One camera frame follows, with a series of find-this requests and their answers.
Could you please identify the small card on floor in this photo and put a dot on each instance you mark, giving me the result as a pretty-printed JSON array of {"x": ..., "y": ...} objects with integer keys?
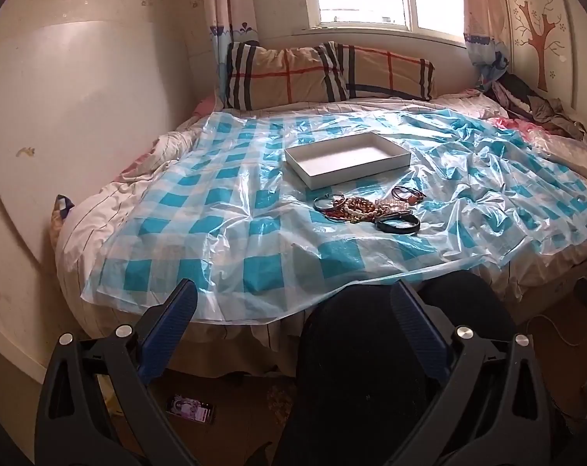
[{"x": 191, "y": 407}]

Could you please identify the brown tree wall sticker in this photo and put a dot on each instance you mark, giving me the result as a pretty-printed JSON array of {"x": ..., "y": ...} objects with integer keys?
[{"x": 541, "y": 43}]

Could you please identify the pile of dark clothes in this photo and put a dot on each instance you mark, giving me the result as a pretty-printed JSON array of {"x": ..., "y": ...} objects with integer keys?
[{"x": 541, "y": 107}]

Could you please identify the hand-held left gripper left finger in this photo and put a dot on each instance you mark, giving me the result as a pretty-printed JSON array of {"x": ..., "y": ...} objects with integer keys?
[{"x": 170, "y": 320}]

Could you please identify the blue checked plastic sheet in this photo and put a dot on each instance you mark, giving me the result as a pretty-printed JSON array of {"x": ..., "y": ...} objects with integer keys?
[{"x": 225, "y": 204}]

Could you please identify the white shallow cardboard box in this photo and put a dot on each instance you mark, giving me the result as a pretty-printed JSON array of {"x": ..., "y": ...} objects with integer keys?
[{"x": 344, "y": 158}]

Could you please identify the pink floral cloth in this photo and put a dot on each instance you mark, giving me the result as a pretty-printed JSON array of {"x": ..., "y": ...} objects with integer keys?
[{"x": 514, "y": 126}]

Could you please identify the patterned cushion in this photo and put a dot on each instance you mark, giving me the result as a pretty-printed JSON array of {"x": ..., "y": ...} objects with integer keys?
[{"x": 60, "y": 213}]

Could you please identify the plaid pillow with dark corner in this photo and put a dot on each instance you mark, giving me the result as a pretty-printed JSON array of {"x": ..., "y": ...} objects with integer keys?
[{"x": 390, "y": 73}]

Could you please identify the plaid pillow with beige centre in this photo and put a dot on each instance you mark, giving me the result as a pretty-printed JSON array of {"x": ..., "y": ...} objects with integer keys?
[{"x": 284, "y": 70}]

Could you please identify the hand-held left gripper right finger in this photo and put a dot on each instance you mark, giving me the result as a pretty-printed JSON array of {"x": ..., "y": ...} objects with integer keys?
[{"x": 419, "y": 320}]

